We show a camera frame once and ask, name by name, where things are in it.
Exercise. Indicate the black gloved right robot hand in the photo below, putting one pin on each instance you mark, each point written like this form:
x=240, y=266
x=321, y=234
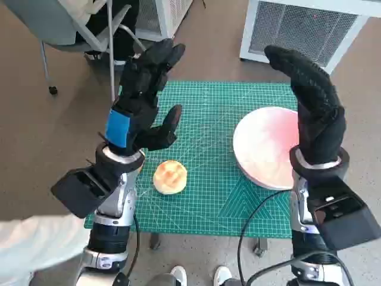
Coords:
x=318, y=119

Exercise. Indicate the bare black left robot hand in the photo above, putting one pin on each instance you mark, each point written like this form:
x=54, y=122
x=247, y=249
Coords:
x=140, y=89

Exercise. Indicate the pink bowl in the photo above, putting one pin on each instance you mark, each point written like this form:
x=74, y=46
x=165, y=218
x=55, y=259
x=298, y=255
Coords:
x=262, y=143

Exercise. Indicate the round toy bread bun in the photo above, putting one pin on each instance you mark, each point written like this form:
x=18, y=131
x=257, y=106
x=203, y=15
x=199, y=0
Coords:
x=170, y=177

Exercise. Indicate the person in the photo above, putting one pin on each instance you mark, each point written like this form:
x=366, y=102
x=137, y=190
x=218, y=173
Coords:
x=125, y=35

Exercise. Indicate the green cutting mat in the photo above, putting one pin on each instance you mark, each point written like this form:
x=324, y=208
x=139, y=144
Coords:
x=208, y=119

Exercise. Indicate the small white mesh cabinet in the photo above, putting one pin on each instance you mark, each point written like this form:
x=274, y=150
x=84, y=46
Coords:
x=166, y=18

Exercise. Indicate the large white mesh cabinet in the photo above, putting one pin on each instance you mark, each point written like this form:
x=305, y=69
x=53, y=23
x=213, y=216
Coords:
x=297, y=26

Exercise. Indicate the grey chair with metal legs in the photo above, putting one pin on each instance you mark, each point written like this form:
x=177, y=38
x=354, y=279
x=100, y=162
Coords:
x=26, y=24

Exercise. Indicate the grey table leg with caster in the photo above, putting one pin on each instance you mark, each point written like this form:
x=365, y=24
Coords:
x=155, y=241
x=260, y=247

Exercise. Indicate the white shoe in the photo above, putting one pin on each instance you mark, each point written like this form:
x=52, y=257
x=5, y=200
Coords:
x=222, y=275
x=179, y=275

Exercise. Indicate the white robot body cover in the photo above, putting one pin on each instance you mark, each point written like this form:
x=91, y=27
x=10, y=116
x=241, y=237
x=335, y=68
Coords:
x=35, y=244

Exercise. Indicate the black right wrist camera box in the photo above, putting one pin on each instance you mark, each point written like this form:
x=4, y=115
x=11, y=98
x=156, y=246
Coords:
x=345, y=214

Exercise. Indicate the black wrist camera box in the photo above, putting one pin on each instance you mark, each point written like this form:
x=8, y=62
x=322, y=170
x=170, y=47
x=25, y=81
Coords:
x=345, y=214
x=80, y=190

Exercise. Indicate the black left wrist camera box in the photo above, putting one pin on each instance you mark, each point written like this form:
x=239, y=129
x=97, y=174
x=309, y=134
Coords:
x=80, y=190

